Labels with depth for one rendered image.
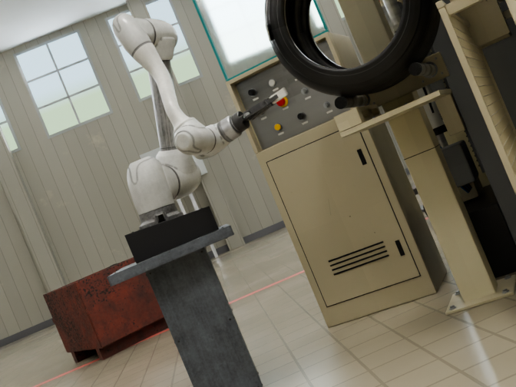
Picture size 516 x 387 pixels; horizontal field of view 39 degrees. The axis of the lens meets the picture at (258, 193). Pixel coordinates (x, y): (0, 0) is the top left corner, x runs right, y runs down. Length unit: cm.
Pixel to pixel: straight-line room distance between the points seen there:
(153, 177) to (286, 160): 75
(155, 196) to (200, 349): 63
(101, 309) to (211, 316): 297
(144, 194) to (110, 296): 297
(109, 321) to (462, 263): 347
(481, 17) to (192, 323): 158
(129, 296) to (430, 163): 350
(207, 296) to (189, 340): 18
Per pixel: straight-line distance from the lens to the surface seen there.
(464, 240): 295
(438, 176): 292
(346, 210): 338
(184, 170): 310
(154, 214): 293
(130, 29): 301
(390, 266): 339
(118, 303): 587
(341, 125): 259
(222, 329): 292
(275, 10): 263
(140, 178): 295
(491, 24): 282
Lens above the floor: 71
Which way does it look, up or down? level
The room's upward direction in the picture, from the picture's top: 23 degrees counter-clockwise
